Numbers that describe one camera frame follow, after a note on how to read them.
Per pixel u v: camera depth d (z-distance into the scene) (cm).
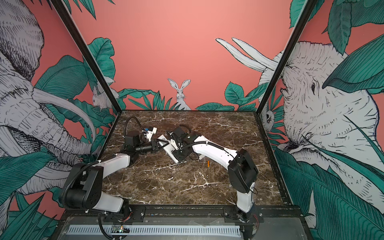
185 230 70
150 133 82
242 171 47
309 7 69
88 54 88
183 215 75
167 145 82
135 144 71
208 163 93
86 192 43
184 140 61
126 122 114
